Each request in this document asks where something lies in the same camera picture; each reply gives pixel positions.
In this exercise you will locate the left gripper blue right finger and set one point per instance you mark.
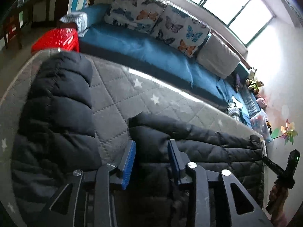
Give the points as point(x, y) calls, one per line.
point(234, 206)

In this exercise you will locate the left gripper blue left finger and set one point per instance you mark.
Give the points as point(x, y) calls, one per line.
point(86, 198)

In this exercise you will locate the black puffer down jacket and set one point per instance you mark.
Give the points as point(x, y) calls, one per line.
point(56, 135)

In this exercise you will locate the person right hand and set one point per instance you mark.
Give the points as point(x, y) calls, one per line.
point(278, 205)

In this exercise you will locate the colourful paper pinwheel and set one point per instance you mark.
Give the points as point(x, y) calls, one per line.
point(287, 132)

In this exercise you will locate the plush toys group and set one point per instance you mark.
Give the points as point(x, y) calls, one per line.
point(254, 86)

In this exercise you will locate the grey star quilted mattress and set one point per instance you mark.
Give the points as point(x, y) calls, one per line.
point(117, 94)

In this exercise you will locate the white plain pillow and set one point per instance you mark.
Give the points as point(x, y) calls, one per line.
point(217, 57)

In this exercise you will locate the blue sofa bench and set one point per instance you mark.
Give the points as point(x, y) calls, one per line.
point(153, 57)

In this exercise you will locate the grey folded cloth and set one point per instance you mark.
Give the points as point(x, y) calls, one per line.
point(75, 20)

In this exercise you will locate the right butterfly print pillow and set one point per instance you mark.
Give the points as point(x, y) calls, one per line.
point(177, 28)

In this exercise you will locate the butterfly print pillow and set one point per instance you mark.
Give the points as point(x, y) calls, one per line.
point(177, 28)
point(138, 15)

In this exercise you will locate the green framed window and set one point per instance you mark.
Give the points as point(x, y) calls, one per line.
point(246, 19)

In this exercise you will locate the wooden side table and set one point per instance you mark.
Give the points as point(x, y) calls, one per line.
point(10, 23)

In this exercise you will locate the left butterfly print pillow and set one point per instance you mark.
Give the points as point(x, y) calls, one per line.
point(138, 15)

